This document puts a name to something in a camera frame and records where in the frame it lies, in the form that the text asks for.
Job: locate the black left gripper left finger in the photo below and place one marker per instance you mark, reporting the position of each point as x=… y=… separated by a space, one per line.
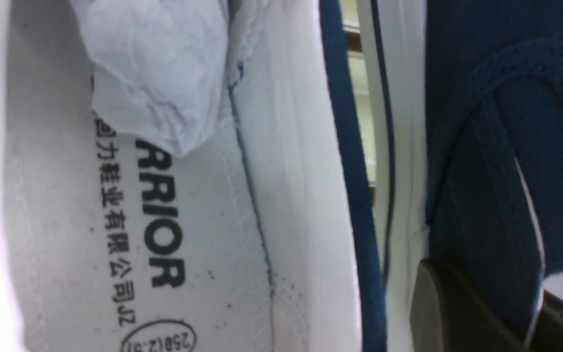
x=448 y=315

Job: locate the white stuffing paper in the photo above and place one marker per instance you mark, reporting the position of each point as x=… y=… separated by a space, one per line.
x=159 y=67

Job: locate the navy slip-on shoe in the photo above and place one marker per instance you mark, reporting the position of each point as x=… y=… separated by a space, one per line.
x=260 y=240
x=468 y=97

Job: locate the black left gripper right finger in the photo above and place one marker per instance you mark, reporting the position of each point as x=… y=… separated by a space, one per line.
x=548 y=336

